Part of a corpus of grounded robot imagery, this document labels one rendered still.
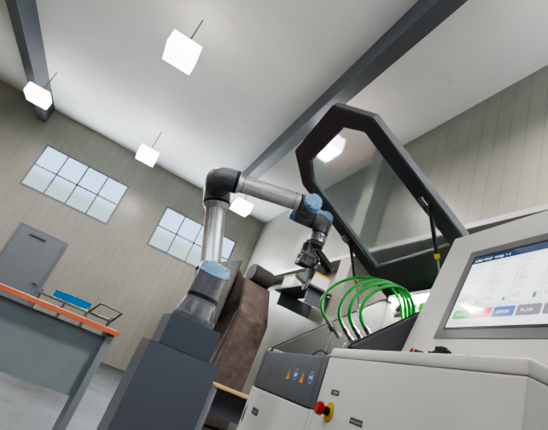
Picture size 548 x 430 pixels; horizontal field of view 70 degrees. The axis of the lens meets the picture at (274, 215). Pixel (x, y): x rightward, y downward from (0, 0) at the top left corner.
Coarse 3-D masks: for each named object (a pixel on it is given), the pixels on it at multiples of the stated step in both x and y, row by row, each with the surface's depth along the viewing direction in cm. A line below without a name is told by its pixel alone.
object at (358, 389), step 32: (512, 224) 128; (544, 224) 115; (448, 256) 148; (448, 288) 134; (416, 320) 137; (480, 352) 102; (512, 352) 93; (544, 352) 86; (352, 384) 105; (384, 384) 92; (416, 384) 83; (448, 384) 75; (480, 384) 68; (512, 384) 62; (320, 416) 112; (352, 416) 98; (384, 416) 87; (416, 416) 78; (448, 416) 71; (480, 416) 65; (512, 416) 60; (544, 416) 60
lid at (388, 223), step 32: (320, 128) 183; (352, 128) 167; (384, 128) 156; (320, 160) 200; (352, 160) 181; (384, 160) 165; (320, 192) 215; (352, 192) 194; (384, 192) 176; (416, 192) 159; (352, 224) 209; (384, 224) 188; (416, 224) 172; (448, 224) 155; (384, 256) 202; (416, 256) 180; (416, 288) 193
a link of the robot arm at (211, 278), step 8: (200, 264) 146; (208, 264) 142; (216, 264) 142; (200, 272) 142; (208, 272) 140; (216, 272) 141; (224, 272) 143; (200, 280) 140; (208, 280) 139; (216, 280) 140; (224, 280) 143; (192, 288) 139; (200, 288) 138; (208, 288) 138; (216, 288) 140; (208, 296) 138; (216, 296) 140
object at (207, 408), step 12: (216, 384) 445; (216, 396) 495; (228, 396) 501; (240, 396) 452; (204, 408) 443; (216, 408) 492; (228, 408) 498; (240, 408) 504; (204, 420) 433; (228, 420) 494
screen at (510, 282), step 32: (480, 256) 130; (512, 256) 117; (544, 256) 106; (480, 288) 119; (512, 288) 107; (544, 288) 98; (448, 320) 121; (480, 320) 110; (512, 320) 100; (544, 320) 92
